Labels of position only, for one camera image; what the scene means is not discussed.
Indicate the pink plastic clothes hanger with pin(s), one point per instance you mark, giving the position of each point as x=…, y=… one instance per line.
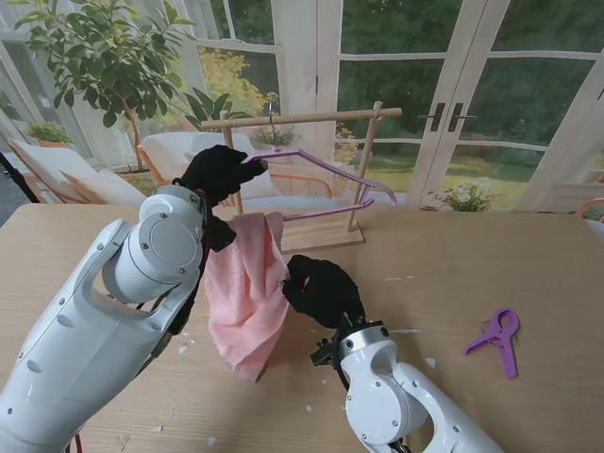
x=330, y=210

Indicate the purple clothes peg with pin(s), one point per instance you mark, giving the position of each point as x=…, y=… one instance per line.
x=505, y=349

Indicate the wooden hanging rack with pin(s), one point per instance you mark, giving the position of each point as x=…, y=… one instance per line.
x=330, y=116

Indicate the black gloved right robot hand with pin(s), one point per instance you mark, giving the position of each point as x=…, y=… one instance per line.
x=325, y=292

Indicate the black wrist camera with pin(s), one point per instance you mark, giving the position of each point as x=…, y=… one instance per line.
x=222, y=233
x=323, y=351

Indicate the printed garden backdrop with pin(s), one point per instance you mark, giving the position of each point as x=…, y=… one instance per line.
x=401, y=71

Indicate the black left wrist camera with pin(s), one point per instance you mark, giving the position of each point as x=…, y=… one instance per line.
x=222, y=233

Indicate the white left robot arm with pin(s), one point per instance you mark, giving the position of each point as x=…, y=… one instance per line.
x=94, y=340

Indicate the black tripod leg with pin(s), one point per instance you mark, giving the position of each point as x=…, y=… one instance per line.
x=16, y=173

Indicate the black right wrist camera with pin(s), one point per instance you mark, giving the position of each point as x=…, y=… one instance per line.
x=323, y=351

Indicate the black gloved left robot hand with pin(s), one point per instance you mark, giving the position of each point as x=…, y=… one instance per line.
x=217, y=174

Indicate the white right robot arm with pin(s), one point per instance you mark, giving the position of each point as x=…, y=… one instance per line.
x=382, y=401

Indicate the pink square towel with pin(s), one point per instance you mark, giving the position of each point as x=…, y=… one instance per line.
x=245, y=292

